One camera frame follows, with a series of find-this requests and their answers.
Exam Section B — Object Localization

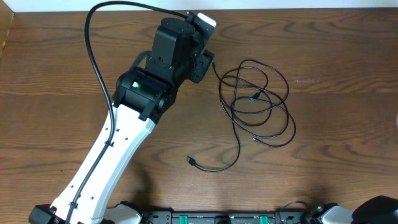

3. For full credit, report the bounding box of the black usb cable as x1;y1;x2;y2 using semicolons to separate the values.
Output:
185;67;274;174

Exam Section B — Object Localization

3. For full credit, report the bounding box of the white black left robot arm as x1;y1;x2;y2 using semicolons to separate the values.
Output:
29;12;216;223

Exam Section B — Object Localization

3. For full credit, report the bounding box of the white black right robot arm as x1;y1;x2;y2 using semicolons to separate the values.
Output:
302;195;397;224

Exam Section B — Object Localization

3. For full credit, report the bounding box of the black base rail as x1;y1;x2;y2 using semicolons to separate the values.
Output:
102;201;312;224

